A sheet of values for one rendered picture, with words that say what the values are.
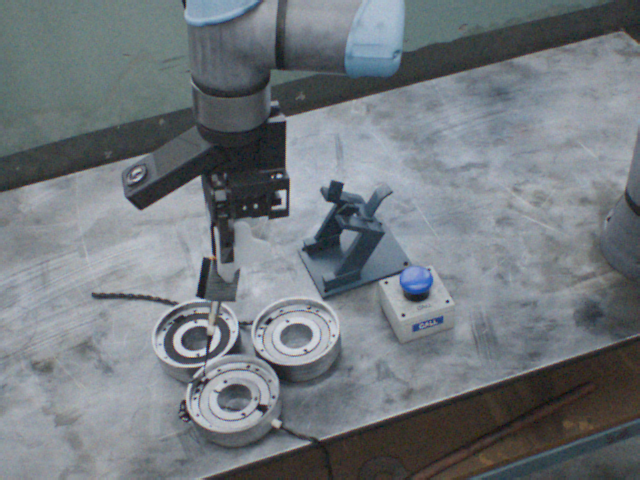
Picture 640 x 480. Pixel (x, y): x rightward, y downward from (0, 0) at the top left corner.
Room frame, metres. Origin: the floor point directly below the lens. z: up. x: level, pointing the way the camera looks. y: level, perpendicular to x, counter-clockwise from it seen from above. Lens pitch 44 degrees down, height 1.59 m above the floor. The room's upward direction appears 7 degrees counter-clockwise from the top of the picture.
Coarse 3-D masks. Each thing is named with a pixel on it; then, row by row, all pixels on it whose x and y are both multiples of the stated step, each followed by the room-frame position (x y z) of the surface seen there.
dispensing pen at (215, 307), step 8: (208, 264) 0.66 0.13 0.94; (200, 272) 0.66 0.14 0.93; (208, 272) 0.65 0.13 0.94; (200, 280) 0.66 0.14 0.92; (200, 288) 0.65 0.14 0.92; (200, 296) 0.64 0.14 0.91; (216, 304) 0.64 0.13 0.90; (216, 312) 0.63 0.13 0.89; (208, 320) 0.63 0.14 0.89; (216, 320) 0.63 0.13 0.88; (208, 328) 0.62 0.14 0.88; (208, 336) 0.62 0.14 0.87; (208, 344) 0.61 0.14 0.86; (208, 352) 0.61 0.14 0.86
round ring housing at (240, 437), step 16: (208, 368) 0.60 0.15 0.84; (224, 368) 0.60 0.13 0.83; (240, 368) 0.60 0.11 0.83; (256, 368) 0.60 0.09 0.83; (192, 384) 0.58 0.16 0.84; (224, 384) 0.58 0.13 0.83; (240, 384) 0.58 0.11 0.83; (272, 384) 0.57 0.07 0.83; (192, 400) 0.56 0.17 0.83; (224, 400) 0.57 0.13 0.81; (272, 400) 0.55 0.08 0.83; (192, 416) 0.53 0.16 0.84; (224, 416) 0.54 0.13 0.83; (240, 416) 0.53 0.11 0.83; (272, 416) 0.53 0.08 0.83; (208, 432) 0.51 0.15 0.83; (224, 432) 0.51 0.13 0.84; (240, 432) 0.51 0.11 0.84; (256, 432) 0.51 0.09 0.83
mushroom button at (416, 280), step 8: (408, 272) 0.68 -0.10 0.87; (416, 272) 0.67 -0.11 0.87; (424, 272) 0.67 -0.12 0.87; (400, 280) 0.67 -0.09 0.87; (408, 280) 0.66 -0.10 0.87; (416, 280) 0.66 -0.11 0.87; (424, 280) 0.66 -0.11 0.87; (432, 280) 0.66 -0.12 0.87; (408, 288) 0.65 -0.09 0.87; (416, 288) 0.65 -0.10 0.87; (424, 288) 0.65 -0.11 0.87
